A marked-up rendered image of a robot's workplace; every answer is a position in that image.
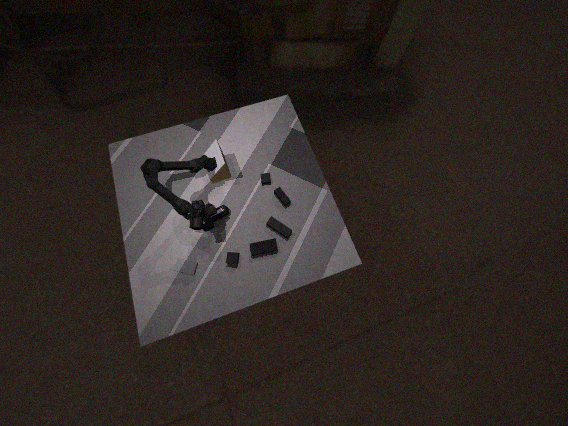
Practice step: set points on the dark grey controller unit with green rocker switches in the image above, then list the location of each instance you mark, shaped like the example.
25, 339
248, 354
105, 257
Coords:
222, 211

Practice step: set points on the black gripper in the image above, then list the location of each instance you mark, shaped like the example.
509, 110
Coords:
208, 224

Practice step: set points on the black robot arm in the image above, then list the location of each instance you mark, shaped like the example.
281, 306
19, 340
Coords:
150, 169

